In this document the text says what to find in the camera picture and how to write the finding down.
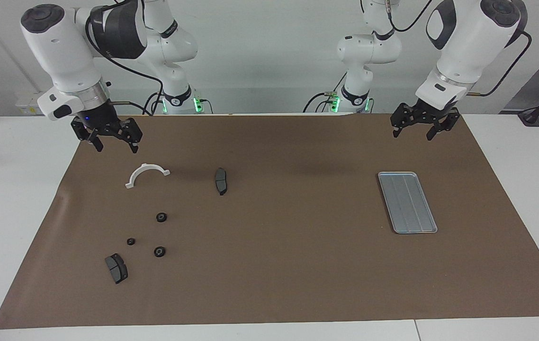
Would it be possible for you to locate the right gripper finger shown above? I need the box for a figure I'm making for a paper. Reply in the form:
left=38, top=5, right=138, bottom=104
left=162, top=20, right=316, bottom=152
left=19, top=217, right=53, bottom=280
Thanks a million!
left=117, top=118, right=144, bottom=154
left=71, top=121, right=105, bottom=153

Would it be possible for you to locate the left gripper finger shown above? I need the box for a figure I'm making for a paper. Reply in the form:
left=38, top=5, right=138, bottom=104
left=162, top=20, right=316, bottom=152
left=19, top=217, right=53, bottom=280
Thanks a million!
left=426, top=115, right=461, bottom=142
left=390, top=104, right=415, bottom=139

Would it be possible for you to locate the silver metal tray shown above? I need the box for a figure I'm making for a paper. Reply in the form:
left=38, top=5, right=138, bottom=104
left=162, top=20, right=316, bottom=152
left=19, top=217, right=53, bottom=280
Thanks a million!
left=377, top=171, right=439, bottom=234

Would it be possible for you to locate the wide dark grey brake pad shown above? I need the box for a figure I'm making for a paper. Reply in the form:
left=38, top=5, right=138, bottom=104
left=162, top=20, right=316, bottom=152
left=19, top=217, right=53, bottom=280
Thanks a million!
left=105, top=253, right=129, bottom=285

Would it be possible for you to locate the brown paper table mat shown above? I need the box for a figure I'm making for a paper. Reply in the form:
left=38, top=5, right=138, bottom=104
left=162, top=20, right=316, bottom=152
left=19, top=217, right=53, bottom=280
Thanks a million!
left=0, top=113, right=539, bottom=330

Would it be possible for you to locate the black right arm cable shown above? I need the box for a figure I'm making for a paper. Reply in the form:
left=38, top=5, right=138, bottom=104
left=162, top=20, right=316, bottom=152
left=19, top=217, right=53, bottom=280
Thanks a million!
left=85, top=0, right=163, bottom=117

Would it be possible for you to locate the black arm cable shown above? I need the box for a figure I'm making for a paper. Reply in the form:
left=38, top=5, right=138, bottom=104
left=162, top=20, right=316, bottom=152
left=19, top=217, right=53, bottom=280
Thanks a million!
left=388, top=0, right=533, bottom=98
left=85, top=0, right=163, bottom=117

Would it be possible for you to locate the black right base cable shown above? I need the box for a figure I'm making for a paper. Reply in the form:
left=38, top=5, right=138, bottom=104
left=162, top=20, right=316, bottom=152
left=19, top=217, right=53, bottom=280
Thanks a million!
left=142, top=91, right=165, bottom=115

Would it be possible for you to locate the black base cable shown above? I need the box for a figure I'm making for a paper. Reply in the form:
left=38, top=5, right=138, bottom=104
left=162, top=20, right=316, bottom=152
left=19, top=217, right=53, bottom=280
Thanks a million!
left=303, top=90, right=343, bottom=114
left=142, top=91, right=165, bottom=115

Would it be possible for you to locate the white semicircular plastic bracket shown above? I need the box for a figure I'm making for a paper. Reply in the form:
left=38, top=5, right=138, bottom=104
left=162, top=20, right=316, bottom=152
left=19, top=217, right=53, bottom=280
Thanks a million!
left=125, top=163, right=171, bottom=189

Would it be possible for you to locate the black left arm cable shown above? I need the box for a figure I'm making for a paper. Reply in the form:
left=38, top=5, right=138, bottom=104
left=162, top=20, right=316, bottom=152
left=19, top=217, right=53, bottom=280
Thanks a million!
left=388, top=0, right=533, bottom=98

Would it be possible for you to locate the white wall socket box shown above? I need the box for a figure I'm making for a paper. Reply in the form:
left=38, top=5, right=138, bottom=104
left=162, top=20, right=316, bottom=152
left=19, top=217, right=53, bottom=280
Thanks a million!
left=15, top=91, right=69, bottom=116

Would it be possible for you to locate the black left base cable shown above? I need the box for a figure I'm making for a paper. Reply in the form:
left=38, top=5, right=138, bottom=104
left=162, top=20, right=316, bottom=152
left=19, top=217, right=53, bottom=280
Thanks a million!
left=303, top=90, right=343, bottom=114

